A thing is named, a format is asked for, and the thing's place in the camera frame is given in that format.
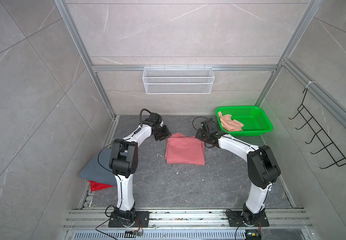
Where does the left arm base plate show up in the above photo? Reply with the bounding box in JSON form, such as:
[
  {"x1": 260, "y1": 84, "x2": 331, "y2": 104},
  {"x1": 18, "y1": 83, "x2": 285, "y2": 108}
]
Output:
[{"x1": 108, "y1": 211, "x2": 151, "y2": 228}]

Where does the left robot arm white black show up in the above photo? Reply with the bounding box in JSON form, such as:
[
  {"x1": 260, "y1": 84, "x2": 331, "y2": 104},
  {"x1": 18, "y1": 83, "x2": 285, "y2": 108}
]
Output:
[{"x1": 109, "y1": 109, "x2": 172, "y2": 226}]

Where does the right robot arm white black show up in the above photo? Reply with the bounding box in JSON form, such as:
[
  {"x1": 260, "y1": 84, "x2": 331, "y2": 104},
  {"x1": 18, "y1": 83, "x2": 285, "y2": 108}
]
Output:
[{"x1": 195, "y1": 119, "x2": 281, "y2": 226}]

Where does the folded red t-shirt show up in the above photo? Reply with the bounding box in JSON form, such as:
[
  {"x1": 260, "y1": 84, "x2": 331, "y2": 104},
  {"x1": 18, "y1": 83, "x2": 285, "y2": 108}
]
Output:
[{"x1": 89, "y1": 181, "x2": 114, "y2": 192}]

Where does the green plastic laundry basket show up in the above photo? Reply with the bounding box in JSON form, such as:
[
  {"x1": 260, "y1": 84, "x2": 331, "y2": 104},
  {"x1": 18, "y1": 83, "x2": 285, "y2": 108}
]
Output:
[{"x1": 216, "y1": 106, "x2": 273, "y2": 137}]

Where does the folded grey t-shirt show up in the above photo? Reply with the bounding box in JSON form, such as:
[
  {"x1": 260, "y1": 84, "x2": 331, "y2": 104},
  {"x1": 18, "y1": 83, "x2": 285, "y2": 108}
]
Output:
[{"x1": 79, "y1": 148, "x2": 117, "y2": 187}]

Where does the pink-red t-shirt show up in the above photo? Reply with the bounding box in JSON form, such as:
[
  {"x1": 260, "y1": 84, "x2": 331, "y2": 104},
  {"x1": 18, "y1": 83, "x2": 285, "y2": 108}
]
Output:
[{"x1": 165, "y1": 133, "x2": 205, "y2": 166}]

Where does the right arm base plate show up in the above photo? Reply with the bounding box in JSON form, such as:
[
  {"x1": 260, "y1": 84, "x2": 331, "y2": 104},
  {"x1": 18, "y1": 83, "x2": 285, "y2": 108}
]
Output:
[{"x1": 225, "y1": 209, "x2": 269, "y2": 227}]

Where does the black corrugated cable hose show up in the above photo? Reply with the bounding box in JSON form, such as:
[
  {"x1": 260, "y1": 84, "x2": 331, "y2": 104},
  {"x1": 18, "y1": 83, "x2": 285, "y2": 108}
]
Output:
[{"x1": 139, "y1": 108, "x2": 152, "y2": 128}]

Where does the white wire mesh shelf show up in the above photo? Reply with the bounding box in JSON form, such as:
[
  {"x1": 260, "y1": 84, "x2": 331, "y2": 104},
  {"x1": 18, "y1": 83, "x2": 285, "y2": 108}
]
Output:
[{"x1": 142, "y1": 67, "x2": 215, "y2": 95}]

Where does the light peach t-shirt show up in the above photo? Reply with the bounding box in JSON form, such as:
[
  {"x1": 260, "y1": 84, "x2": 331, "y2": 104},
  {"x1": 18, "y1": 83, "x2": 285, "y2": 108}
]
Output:
[{"x1": 218, "y1": 112, "x2": 244, "y2": 132}]

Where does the black wire hook rack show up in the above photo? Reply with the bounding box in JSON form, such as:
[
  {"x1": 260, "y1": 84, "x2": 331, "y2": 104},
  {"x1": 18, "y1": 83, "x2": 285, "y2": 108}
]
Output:
[{"x1": 288, "y1": 88, "x2": 346, "y2": 170}]

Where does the aluminium mounting rail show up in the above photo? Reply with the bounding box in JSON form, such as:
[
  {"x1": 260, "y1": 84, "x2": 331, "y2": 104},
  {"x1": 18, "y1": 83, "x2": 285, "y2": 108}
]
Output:
[{"x1": 62, "y1": 209, "x2": 313, "y2": 230}]

